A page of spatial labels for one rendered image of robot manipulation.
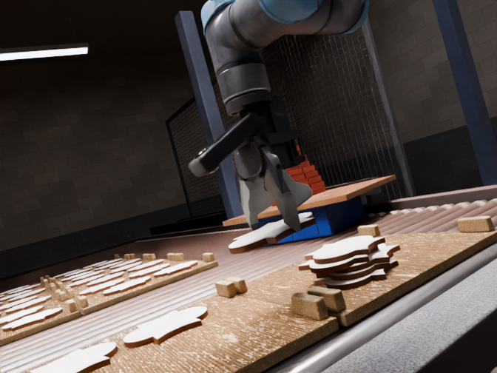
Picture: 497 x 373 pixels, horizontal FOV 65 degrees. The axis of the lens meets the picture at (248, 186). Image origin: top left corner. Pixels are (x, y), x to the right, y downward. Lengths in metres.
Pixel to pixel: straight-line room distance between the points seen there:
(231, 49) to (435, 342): 0.45
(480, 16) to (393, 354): 5.82
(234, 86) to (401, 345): 0.39
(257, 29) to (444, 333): 0.43
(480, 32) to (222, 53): 5.64
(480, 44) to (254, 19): 5.65
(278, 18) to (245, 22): 0.05
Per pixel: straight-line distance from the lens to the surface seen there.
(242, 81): 0.58
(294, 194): 0.55
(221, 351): 0.53
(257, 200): 0.63
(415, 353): 0.47
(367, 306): 0.57
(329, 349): 0.50
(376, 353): 0.48
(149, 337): 0.65
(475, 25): 6.17
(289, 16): 0.53
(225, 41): 0.59
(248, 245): 0.53
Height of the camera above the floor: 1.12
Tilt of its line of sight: 1 degrees up
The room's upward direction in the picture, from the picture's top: 15 degrees counter-clockwise
